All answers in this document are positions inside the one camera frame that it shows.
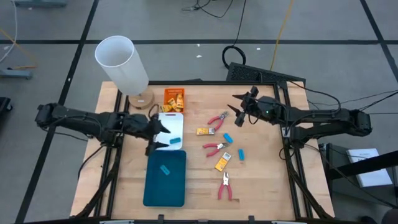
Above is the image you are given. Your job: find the white plastic bin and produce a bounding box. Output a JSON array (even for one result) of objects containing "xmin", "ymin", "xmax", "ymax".
[{"xmin": 154, "ymin": 112, "xmax": 184, "ymax": 151}]

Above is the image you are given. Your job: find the white floor cable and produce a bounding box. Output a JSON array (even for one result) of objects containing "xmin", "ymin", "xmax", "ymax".
[{"xmin": 0, "ymin": 0, "xmax": 18, "ymax": 63}]

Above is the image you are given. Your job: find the white cylinder lamp, wooden base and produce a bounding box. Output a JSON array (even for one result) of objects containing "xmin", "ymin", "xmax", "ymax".
[{"xmin": 94, "ymin": 35, "xmax": 155, "ymax": 110}]

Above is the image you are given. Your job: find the yellow floor cable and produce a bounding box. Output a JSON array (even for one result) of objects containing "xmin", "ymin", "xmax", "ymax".
[{"xmin": 0, "ymin": 27, "xmax": 37, "ymax": 70}]

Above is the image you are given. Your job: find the pink-handled hole punch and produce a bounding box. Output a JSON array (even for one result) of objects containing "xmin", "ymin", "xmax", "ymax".
[
  {"xmin": 202, "ymin": 141, "xmax": 233, "ymax": 157},
  {"xmin": 218, "ymin": 172, "xmax": 233, "ymax": 202},
  {"xmin": 207, "ymin": 111, "xmax": 230, "ymax": 131}
]

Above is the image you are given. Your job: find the orange plastic basket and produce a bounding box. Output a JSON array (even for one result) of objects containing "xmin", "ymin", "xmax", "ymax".
[{"xmin": 162, "ymin": 87, "xmax": 185, "ymax": 113}]

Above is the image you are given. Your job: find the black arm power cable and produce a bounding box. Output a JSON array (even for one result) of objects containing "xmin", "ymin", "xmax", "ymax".
[{"xmin": 76, "ymin": 144, "xmax": 105, "ymax": 181}]

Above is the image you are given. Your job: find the black chair base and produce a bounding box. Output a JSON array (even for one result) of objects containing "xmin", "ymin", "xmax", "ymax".
[{"xmin": 0, "ymin": 96, "xmax": 14, "ymax": 125}]

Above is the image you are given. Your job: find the grey desk foot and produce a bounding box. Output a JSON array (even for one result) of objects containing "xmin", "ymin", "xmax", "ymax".
[
  {"xmin": 12, "ymin": 0, "xmax": 68, "ymax": 9},
  {"xmin": 0, "ymin": 68, "xmax": 34, "ymax": 80}
]

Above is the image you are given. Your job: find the coiled black cable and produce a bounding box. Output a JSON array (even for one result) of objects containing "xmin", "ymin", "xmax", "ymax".
[{"xmin": 221, "ymin": 0, "xmax": 248, "ymax": 70}]

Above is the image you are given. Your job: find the white paper booklet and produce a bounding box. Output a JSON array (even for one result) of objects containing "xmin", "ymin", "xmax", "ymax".
[{"xmin": 346, "ymin": 147, "xmax": 394, "ymax": 188}]

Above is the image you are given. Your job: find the black aluminium table frame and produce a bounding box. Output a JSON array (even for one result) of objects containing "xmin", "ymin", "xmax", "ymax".
[{"xmin": 73, "ymin": 80, "xmax": 336, "ymax": 224}]

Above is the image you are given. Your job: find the black perforated computer case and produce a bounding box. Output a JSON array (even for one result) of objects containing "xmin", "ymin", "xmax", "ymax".
[{"xmin": 225, "ymin": 62, "xmax": 307, "ymax": 84}]

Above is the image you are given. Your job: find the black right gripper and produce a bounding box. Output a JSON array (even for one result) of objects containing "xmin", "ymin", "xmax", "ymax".
[{"xmin": 227, "ymin": 86, "xmax": 284, "ymax": 128}]

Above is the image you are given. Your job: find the black side cart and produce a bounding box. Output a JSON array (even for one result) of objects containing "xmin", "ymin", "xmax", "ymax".
[{"xmin": 318, "ymin": 142, "xmax": 398, "ymax": 224}]

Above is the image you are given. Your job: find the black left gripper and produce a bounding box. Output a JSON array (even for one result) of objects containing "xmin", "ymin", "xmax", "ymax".
[{"xmin": 124, "ymin": 112, "xmax": 172, "ymax": 157}]

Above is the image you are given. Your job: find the teal plastic bin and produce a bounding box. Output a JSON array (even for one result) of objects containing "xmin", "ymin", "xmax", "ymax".
[{"xmin": 142, "ymin": 149, "xmax": 188, "ymax": 208}]

